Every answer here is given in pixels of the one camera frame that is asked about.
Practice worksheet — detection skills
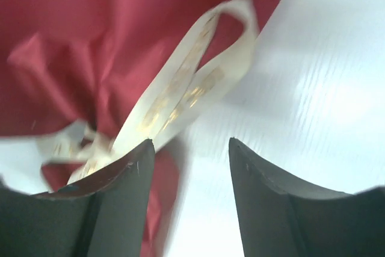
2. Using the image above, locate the dark red wrapping cloth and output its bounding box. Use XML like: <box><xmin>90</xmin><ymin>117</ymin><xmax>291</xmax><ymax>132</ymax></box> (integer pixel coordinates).
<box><xmin>1</xmin><ymin>0</ymin><xmax>280</xmax><ymax>256</ymax></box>

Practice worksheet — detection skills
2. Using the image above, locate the cream printed ribbon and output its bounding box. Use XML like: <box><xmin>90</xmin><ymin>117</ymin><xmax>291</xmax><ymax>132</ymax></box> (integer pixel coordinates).
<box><xmin>37</xmin><ymin>0</ymin><xmax>258</xmax><ymax>183</ymax></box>

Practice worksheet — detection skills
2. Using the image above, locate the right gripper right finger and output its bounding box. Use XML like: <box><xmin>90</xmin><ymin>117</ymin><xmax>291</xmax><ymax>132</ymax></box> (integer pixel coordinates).
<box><xmin>229</xmin><ymin>138</ymin><xmax>384</xmax><ymax>257</ymax></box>

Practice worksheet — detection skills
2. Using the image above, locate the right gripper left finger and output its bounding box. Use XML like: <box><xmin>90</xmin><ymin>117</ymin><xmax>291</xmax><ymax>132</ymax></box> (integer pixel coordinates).
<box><xmin>1</xmin><ymin>140</ymin><xmax>155</xmax><ymax>256</ymax></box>

